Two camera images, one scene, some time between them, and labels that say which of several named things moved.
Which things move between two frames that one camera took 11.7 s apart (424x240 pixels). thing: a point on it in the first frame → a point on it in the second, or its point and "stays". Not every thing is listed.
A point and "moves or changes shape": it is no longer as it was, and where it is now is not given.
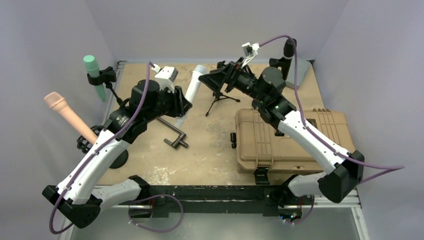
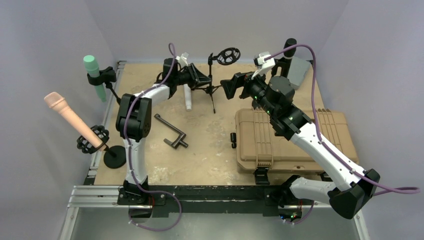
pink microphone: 56,102 stays
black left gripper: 179,106 → 201,80
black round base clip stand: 283,63 stays
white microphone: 200,70 moves or changes shape
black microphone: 289,48 stays
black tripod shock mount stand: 216,79 → 227,56
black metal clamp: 179,140 stays
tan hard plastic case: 260,146 stays
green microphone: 93,70 stays
